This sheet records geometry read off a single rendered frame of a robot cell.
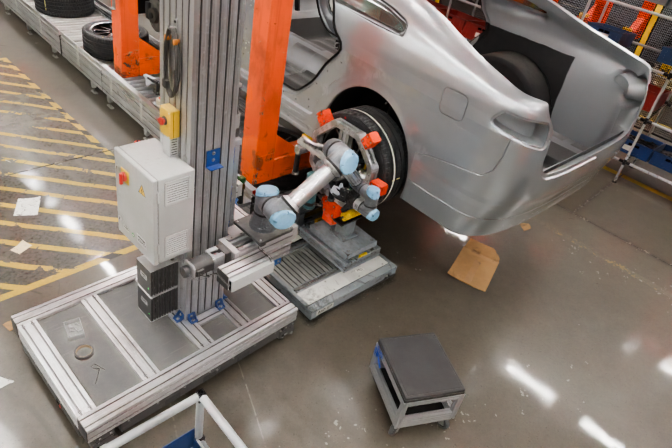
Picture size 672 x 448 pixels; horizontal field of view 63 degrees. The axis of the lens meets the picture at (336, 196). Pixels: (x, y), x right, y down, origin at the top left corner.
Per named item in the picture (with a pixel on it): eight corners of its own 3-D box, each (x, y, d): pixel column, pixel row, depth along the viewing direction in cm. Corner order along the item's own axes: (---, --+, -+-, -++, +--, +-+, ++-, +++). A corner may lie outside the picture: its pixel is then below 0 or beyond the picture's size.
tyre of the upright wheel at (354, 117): (376, 218, 380) (428, 162, 333) (353, 229, 365) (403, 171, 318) (325, 146, 399) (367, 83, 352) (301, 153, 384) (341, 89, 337)
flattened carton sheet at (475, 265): (502, 255, 441) (503, 252, 439) (484, 293, 398) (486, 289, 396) (467, 240, 450) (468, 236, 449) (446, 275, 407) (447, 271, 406)
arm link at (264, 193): (270, 200, 288) (272, 179, 280) (282, 215, 279) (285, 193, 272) (249, 205, 281) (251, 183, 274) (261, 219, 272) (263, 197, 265)
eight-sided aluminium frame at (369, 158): (367, 218, 350) (385, 144, 320) (360, 221, 345) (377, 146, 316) (312, 178, 379) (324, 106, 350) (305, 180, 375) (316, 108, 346)
